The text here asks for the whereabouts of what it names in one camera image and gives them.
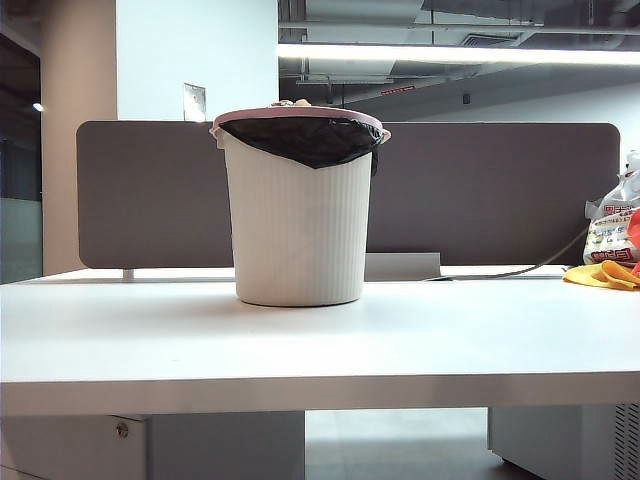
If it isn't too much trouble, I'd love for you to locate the white ribbed trash can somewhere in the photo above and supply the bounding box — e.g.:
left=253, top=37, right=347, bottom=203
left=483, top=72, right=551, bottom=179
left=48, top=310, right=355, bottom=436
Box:
left=223, top=142, right=374, bottom=308

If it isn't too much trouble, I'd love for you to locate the black trash bag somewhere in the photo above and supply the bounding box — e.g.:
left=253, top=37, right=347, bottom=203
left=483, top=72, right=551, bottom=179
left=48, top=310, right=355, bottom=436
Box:
left=219, top=117, right=386, bottom=177

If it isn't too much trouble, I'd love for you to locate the grey-brown desk partition panel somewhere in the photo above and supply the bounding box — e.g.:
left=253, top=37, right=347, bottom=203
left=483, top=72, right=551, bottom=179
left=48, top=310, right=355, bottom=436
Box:
left=75, top=120, right=623, bottom=270

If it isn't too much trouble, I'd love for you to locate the long ceiling light strip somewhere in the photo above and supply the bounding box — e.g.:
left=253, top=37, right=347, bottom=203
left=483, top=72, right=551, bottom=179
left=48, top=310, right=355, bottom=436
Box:
left=277, top=43, right=640, bottom=66

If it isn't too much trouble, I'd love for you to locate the white drawer cabinet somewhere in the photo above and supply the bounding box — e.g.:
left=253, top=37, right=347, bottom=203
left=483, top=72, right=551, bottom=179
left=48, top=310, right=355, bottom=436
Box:
left=0, top=412, right=306, bottom=480

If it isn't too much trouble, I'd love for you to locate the yellow cloth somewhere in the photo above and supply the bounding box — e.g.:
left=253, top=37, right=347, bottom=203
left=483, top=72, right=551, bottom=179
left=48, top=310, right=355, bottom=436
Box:
left=562, top=259, right=640, bottom=291

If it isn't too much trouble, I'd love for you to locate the printed clear plastic bag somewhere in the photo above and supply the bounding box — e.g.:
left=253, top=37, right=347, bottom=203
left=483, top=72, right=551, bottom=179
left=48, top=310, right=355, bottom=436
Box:
left=582, top=149, right=640, bottom=266

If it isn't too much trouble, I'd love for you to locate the white computer case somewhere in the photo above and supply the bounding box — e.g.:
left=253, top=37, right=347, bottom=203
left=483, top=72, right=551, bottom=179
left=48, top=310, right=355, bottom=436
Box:
left=487, top=403, right=640, bottom=480

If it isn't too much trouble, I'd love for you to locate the red-orange object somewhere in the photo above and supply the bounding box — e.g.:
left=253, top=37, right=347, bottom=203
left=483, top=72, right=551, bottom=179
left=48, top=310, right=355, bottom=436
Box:
left=627, top=208, right=640, bottom=265

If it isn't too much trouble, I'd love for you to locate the white cable cover box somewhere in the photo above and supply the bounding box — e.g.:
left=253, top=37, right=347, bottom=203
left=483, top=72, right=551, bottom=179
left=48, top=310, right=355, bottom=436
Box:
left=364, top=252, right=442, bottom=281

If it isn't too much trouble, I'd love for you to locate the pink trash can rim ring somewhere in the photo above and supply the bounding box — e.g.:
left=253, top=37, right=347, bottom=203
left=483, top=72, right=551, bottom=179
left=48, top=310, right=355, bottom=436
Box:
left=208, top=104, right=392, bottom=146

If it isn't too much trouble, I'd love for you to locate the metal wall plate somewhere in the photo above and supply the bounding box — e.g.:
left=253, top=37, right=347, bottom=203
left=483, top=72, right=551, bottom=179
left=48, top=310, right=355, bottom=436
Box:
left=182, top=82, right=207, bottom=122

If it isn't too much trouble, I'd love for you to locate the grey cable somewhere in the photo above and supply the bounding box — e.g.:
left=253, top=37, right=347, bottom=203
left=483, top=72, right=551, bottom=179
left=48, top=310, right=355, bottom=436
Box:
left=424, top=223, right=594, bottom=281

